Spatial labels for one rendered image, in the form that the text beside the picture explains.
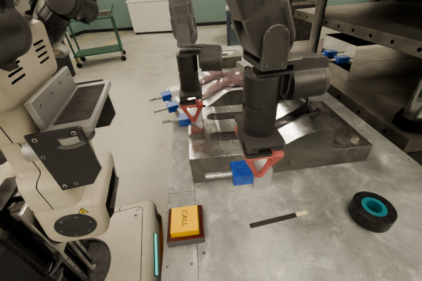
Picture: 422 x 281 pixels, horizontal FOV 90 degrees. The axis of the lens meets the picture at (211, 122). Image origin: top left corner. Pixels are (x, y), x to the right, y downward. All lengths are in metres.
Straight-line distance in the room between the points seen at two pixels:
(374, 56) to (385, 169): 0.70
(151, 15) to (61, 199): 6.77
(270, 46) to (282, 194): 0.41
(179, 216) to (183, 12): 0.49
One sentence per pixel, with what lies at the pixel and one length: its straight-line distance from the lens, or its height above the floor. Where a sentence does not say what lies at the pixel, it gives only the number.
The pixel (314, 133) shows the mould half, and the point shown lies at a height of 0.93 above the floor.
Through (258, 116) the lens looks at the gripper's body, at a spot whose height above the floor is 1.08.
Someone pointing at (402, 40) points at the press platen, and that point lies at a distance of 1.09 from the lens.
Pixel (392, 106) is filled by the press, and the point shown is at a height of 0.79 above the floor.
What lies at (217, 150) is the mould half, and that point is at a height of 0.89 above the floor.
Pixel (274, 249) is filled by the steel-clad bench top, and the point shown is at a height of 0.80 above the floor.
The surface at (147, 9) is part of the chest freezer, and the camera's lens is 7.23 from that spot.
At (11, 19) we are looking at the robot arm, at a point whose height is 1.24.
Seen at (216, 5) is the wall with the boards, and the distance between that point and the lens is 7.65.
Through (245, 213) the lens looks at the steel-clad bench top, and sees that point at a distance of 0.55.
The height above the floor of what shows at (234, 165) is 0.94.
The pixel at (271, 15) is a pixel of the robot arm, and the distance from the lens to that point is 0.29.
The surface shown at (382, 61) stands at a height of 0.87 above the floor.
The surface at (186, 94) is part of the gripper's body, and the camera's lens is 0.61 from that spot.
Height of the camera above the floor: 1.27
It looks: 34 degrees down
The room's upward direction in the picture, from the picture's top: 5 degrees counter-clockwise
